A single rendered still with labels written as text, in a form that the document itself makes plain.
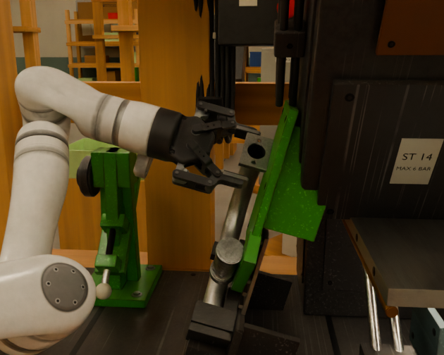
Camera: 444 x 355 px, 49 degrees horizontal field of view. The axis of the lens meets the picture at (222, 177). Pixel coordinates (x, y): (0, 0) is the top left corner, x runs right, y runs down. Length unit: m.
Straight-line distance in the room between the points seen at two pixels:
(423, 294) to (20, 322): 0.38
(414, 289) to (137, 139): 0.41
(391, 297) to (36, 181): 0.43
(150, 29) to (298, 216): 0.51
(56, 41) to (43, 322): 11.37
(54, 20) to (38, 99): 11.14
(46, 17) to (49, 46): 0.62
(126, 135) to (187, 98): 0.31
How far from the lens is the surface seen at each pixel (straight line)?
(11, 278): 0.53
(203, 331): 0.69
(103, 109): 0.71
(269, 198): 0.61
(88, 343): 0.82
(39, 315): 0.53
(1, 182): 1.14
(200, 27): 0.97
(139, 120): 0.69
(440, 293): 0.49
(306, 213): 0.64
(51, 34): 11.88
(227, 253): 0.64
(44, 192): 0.64
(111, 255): 0.87
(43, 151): 0.66
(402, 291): 0.48
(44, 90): 0.72
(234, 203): 0.77
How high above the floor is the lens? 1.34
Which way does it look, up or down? 14 degrees down
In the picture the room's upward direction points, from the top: straight up
